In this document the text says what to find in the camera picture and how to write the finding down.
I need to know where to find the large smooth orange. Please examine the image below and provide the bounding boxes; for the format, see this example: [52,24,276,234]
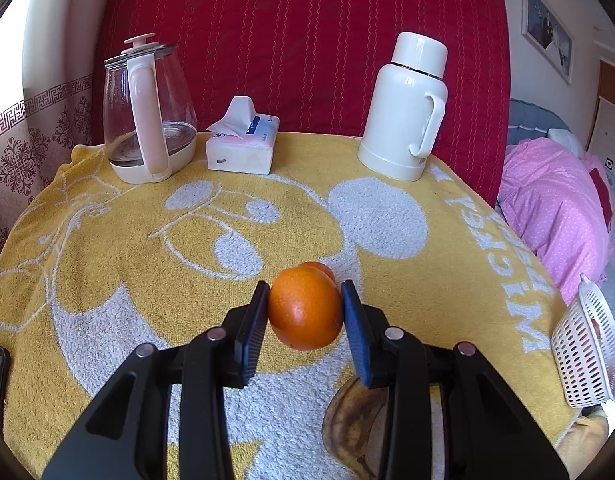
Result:
[268,266,344,352]

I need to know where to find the red quilted cloth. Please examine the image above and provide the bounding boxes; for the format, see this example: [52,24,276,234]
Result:
[90,0,511,208]

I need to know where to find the small dimpled orange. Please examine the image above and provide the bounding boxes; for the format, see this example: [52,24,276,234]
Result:
[300,261,337,286]

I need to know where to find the overripe brown banana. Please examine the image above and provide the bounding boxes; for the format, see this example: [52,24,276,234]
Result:
[321,380,441,480]

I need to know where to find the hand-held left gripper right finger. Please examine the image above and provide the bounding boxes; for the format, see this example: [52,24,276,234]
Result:
[340,280,571,480]

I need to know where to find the patterned beige curtain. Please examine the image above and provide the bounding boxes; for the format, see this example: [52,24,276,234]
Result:
[0,0,108,283]

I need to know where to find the yellow printed towel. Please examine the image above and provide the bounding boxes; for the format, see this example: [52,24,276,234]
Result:
[0,130,595,480]

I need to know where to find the glass kettle with pink handle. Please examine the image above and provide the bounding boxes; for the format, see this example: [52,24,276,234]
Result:
[104,33,198,185]

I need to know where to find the white thermos jug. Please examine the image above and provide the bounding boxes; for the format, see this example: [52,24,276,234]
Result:
[357,31,449,182]

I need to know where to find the pink dotted blanket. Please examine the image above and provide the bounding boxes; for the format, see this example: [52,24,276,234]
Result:
[497,137,615,306]

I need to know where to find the white plastic basket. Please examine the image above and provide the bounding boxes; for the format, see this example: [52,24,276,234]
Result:
[551,272,615,408]

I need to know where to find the framed wall picture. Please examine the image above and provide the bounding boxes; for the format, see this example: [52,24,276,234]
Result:
[520,0,574,86]

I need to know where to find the grey pillow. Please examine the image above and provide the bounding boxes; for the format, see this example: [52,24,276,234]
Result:
[507,97,571,148]

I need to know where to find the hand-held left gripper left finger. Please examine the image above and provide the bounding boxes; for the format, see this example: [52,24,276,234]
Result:
[42,280,271,480]

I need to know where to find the wooden cabinet door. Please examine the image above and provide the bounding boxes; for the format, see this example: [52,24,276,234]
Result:
[585,57,615,203]

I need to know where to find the white tissue pack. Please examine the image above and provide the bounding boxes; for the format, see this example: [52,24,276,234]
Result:
[206,95,280,175]

